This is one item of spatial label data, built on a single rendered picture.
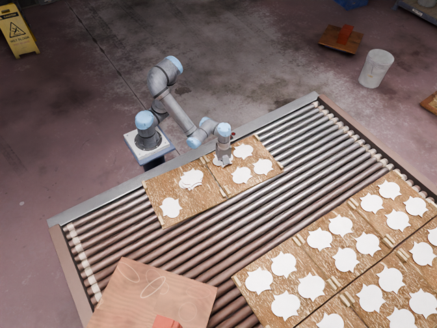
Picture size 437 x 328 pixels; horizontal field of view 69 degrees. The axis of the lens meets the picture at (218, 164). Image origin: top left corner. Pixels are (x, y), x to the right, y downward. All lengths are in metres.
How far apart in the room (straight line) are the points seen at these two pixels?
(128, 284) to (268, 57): 3.57
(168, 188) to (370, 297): 1.23
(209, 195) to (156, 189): 0.33
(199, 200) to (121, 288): 0.64
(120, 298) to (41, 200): 1.91
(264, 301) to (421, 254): 0.89
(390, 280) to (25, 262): 2.64
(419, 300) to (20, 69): 4.66
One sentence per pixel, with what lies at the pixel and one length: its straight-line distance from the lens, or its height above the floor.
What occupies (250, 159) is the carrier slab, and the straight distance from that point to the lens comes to 2.09.
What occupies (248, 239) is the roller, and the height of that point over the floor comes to 0.92.
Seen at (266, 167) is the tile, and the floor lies 0.94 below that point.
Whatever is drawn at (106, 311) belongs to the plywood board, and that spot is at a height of 1.04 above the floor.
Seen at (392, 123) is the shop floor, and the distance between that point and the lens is 4.10.
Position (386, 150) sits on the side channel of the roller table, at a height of 0.95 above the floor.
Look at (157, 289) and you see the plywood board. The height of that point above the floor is 1.04.
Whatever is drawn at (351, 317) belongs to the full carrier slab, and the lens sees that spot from 1.81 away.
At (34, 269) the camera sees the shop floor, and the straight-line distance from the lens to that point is 3.08.
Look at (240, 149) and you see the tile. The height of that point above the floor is 0.94.
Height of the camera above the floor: 2.59
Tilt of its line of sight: 54 degrees down
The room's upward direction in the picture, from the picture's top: 1 degrees clockwise
